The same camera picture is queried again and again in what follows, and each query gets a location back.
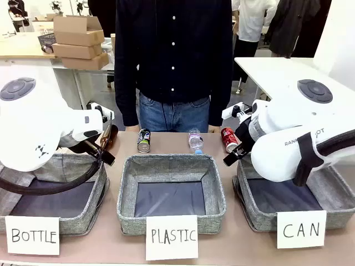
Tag flat cardboard box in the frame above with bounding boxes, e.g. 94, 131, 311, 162
60, 52, 110, 71
52, 42, 103, 60

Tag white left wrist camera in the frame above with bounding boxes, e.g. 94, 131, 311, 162
87, 102, 115, 124

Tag grey basket labelled plastic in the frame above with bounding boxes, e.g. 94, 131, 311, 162
116, 154, 227, 236

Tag open cardboard box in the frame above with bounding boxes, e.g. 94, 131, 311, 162
52, 14, 106, 48

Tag brown glass bottle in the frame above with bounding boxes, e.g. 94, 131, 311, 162
98, 124, 119, 152

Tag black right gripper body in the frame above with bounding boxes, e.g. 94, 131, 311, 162
234, 119, 256, 152

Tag background person white shirt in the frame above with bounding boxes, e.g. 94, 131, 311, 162
231, 0, 278, 95

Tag wooden top table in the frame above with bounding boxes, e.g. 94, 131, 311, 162
0, 31, 57, 60

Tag grey basket labelled bottle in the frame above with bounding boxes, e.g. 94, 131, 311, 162
0, 152, 110, 236

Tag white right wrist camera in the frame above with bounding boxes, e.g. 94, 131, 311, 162
221, 102, 253, 120

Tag white paper label PLASTIC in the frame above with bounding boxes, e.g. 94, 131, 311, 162
145, 214, 199, 262

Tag dark navy button shirt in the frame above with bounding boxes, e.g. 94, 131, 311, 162
114, 0, 234, 127

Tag blue jeans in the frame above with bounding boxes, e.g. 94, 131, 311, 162
138, 92, 211, 134

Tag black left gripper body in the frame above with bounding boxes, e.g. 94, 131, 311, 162
59, 133, 92, 155

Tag white desk with legs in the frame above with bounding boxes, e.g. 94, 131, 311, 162
52, 58, 116, 111

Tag grey basket labelled can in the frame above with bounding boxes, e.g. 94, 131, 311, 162
232, 155, 355, 232

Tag red drink can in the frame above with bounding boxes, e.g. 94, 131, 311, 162
220, 126, 241, 154

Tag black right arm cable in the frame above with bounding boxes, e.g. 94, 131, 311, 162
316, 128, 355, 158

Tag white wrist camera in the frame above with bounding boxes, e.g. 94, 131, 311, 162
221, 102, 253, 120
87, 102, 115, 124

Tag black drink can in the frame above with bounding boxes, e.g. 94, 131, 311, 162
136, 128, 152, 154

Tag black mesh basket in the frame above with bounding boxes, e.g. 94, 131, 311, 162
37, 32, 57, 51

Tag black strap on arm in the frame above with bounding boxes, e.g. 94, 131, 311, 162
292, 132, 320, 187

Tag white paper label CAN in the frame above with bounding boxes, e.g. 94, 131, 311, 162
276, 209, 327, 249

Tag person's right forearm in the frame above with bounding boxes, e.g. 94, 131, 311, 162
114, 66, 140, 127

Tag white paper label BOTTLE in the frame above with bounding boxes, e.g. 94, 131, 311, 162
4, 215, 60, 256

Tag background person dark coat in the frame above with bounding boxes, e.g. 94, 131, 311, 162
267, 0, 333, 59

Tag clear plastic water bottle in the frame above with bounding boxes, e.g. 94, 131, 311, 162
188, 128, 205, 155

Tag person's left forearm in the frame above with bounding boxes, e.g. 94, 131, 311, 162
208, 66, 234, 127

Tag white side table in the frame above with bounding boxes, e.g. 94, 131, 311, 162
234, 56, 355, 102

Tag background person black clothes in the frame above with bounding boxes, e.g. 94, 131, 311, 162
87, 0, 117, 87

